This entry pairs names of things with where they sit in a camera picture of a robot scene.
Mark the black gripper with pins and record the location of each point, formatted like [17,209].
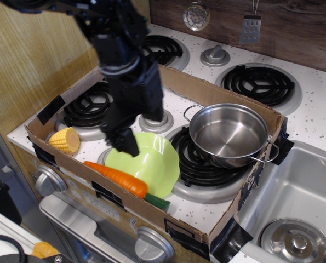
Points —
[138,92]

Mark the orange toy carrot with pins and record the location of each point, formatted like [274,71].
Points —
[134,185]

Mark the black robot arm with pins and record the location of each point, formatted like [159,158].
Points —
[117,32]

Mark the green plastic plate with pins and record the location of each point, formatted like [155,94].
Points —
[157,163]

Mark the grey centre stove knob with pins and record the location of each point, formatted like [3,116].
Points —
[156,127]

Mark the grey stove knob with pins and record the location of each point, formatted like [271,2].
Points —
[215,57]
[156,127]

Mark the front left black burner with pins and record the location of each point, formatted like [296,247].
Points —
[86,113]

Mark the black burner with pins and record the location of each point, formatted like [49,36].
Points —
[200,181]
[166,51]
[86,113]
[264,83]

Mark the yellow toy corn cob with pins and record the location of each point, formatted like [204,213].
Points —
[65,140]

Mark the grey left oven knob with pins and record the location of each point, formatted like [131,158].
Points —
[49,182]

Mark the grey oven knob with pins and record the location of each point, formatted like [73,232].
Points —
[150,246]
[49,182]

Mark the front right black burner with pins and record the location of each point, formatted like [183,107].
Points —
[200,181]

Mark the back left black burner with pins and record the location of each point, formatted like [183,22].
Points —
[166,51]

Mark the stainless steel pot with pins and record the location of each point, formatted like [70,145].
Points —
[231,136]

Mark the grey right oven knob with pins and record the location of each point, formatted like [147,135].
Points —
[150,246]

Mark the grey back stove knob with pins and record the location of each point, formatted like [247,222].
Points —
[215,57]

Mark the orange toy piece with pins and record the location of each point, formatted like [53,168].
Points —
[43,250]

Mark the hanging metal strainer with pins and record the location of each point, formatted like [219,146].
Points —
[196,16]

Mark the back right black burner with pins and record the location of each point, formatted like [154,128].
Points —
[264,83]

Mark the steel sink basin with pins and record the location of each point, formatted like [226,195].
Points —
[295,188]

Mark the steel pot lid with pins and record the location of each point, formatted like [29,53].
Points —
[293,240]

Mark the grey oven door handle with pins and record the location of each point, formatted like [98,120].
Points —
[92,238]

